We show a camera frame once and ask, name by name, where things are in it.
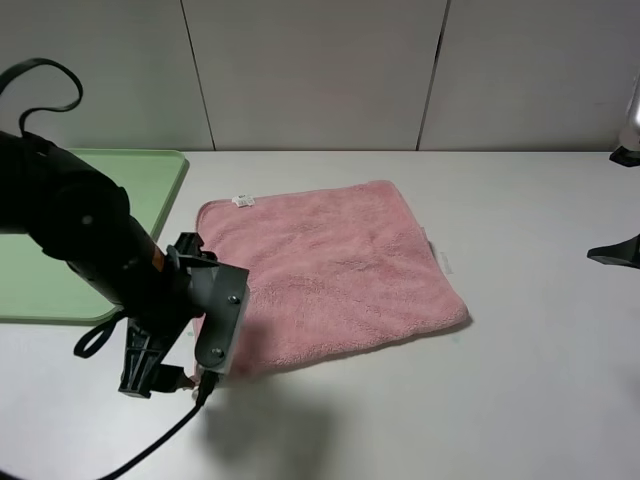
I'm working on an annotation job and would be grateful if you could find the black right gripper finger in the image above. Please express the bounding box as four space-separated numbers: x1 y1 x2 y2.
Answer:
609 146 640 167
587 235 640 269

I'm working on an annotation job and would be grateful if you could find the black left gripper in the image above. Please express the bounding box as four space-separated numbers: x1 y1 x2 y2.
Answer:
1 133 204 399

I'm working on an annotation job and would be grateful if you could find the pink fluffy towel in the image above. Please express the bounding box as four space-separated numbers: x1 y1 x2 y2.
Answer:
196 180 469 380

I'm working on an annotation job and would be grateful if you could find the green plastic tray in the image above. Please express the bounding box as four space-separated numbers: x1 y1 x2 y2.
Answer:
1 149 189 326

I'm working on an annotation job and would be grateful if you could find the white towel care label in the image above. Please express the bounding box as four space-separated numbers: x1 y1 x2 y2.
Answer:
232 195 255 208

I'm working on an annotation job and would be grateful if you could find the black left camera cable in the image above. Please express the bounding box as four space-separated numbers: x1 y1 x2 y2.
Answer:
97 372 219 480

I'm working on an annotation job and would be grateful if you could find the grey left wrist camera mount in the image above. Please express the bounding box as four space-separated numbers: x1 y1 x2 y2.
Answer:
190 264 250 375

